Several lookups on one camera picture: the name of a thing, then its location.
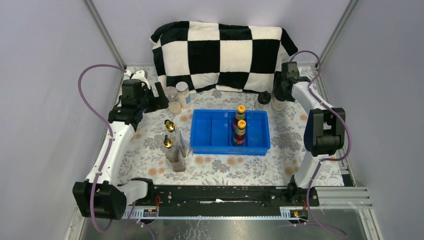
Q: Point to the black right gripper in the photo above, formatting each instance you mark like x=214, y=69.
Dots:
x=277, y=91

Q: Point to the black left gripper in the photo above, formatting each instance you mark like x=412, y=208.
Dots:
x=158, y=102

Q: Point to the seed shaker black cap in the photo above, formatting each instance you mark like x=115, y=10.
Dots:
x=277, y=105
x=263, y=101

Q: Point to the sauce bottle yellow cap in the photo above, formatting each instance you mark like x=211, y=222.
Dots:
x=239, y=135
x=239, y=115

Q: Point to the blue plastic divided bin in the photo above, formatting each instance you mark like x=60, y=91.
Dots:
x=212, y=133

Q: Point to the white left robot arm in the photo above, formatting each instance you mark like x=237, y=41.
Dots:
x=99, y=195

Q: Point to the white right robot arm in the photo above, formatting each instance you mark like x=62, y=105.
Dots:
x=324, y=133

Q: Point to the clear jar with steel lid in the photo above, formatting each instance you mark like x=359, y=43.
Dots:
x=174, y=105

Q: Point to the glass oil bottle gold stopper far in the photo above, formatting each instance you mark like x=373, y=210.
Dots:
x=176, y=136

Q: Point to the glass oil bottle gold stopper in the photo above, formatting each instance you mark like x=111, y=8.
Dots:
x=174, y=155
x=176, y=136

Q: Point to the floral patterned tablecloth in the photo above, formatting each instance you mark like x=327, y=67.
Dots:
x=145, y=157

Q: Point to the black and white checkered blanket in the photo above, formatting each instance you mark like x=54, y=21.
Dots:
x=232, y=58

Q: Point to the glass oil bottle gold stopper near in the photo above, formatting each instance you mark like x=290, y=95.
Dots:
x=174, y=155

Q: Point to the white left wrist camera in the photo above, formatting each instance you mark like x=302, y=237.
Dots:
x=138, y=75

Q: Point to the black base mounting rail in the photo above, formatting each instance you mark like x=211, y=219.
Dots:
x=226, y=201

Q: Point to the aluminium frame post right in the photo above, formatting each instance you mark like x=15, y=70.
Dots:
x=338, y=29

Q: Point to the aluminium frame post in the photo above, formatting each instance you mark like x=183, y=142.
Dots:
x=338, y=29
x=95, y=15

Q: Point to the aluminium frame post left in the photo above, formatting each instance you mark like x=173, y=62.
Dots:
x=95, y=15

